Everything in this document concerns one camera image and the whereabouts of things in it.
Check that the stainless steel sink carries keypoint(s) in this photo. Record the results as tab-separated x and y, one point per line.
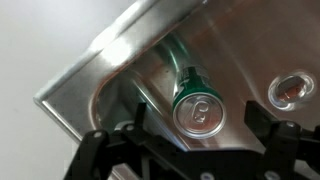
240	50

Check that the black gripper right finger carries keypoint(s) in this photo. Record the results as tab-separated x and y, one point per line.
283	146

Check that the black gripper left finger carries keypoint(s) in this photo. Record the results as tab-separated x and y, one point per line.
100	156

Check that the green soda can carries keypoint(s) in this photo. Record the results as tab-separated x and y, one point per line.
199	111

